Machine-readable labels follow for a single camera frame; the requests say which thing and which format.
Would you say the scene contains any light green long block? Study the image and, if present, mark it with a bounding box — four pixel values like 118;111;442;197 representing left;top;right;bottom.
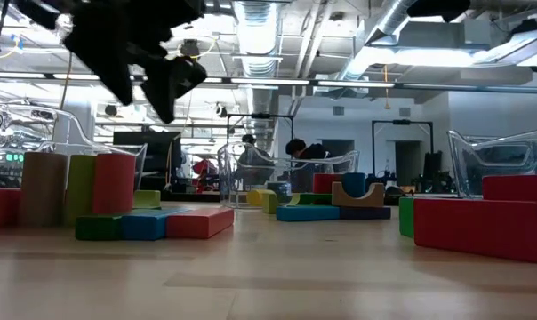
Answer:
65;154;98;226

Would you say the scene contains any red chair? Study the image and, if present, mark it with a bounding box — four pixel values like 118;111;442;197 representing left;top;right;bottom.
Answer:
192;158;219;193

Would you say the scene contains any person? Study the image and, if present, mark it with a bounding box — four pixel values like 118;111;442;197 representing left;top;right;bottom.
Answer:
235;133;277;192
285;138;336;193

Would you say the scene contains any blue cylinder block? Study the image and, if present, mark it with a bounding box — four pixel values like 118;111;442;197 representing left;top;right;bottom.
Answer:
341;172;367;199

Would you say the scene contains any black ceiling cord reel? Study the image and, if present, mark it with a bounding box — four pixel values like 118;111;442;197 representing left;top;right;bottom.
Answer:
178;38;203;59

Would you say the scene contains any red cylinder block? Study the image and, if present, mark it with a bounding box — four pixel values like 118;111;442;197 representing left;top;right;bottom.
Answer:
312;172;343;195
92;153;137;216

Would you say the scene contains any black metal station frame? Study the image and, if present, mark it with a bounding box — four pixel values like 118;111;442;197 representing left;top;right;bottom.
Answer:
371;118;434;179

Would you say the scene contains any yellow cable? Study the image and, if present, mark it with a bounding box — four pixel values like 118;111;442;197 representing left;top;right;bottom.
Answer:
57;51;74;112

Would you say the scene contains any light green arch block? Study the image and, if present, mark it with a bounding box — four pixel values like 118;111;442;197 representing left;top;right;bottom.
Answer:
132;189;162;210
261;193;280;215

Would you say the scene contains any purple block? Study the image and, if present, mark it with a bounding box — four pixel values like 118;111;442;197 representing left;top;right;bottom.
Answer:
339;205;392;220

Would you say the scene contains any natural wood arch block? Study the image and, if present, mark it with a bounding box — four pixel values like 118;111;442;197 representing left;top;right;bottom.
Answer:
331;181;386;209

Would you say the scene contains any large black screen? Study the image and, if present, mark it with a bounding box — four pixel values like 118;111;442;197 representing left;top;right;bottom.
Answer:
112;131;183;192

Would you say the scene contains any green long flat block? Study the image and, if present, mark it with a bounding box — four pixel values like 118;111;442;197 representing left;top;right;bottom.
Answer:
75;214;124;242

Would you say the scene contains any green quarter arch block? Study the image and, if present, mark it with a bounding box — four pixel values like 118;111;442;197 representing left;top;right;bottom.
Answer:
398;196;415;238

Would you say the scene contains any natural wood cylinder block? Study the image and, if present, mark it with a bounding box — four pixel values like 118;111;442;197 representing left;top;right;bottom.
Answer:
20;152;69;227

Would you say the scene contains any blue long block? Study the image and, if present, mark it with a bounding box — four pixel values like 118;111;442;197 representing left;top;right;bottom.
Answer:
119;207;190;242
275;204;341;223

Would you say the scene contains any clear plastic bin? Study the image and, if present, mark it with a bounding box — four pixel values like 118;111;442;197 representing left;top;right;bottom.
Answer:
0;104;148;210
447;127;537;201
217;141;361;210

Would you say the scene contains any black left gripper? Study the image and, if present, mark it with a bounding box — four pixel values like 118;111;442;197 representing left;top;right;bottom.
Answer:
54;0;209;125

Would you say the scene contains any yellow cylinder block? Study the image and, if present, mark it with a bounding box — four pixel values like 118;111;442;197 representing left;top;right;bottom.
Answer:
245;188;275;208

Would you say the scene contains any red long block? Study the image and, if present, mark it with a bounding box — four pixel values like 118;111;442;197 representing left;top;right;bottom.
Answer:
164;207;236;240

